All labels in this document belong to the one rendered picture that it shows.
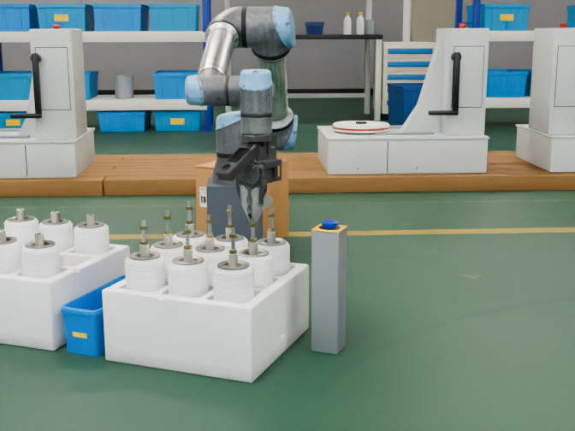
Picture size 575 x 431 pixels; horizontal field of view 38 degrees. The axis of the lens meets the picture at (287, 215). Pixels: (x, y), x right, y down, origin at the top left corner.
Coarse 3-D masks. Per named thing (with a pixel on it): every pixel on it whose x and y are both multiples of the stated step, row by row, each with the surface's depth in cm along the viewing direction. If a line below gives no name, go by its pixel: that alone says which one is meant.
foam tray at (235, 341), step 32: (256, 288) 200; (288, 288) 208; (128, 320) 198; (160, 320) 195; (192, 320) 192; (224, 320) 189; (256, 320) 189; (288, 320) 210; (128, 352) 200; (160, 352) 197; (192, 352) 194; (224, 352) 191; (256, 352) 191
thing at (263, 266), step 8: (272, 256) 205; (256, 264) 201; (264, 264) 202; (272, 264) 205; (256, 272) 201; (264, 272) 202; (272, 272) 206; (256, 280) 201; (264, 280) 202; (272, 280) 205; (264, 288) 203
